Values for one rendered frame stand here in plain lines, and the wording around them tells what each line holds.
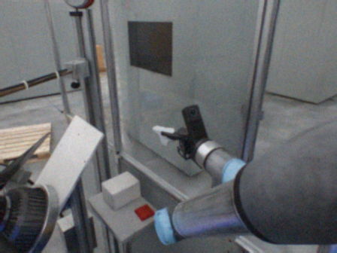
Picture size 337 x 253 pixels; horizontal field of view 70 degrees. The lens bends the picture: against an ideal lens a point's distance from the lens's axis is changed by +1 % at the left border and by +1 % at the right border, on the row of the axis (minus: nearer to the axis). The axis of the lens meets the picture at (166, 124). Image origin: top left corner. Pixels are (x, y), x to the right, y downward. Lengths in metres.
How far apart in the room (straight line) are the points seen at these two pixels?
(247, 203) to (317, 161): 0.08
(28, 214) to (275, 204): 0.87
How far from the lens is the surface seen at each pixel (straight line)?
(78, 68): 1.18
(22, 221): 1.00
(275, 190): 0.25
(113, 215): 1.32
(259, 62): 0.72
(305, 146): 0.26
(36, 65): 6.39
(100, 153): 1.45
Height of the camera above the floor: 1.77
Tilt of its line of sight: 24 degrees down
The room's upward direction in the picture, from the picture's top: straight up
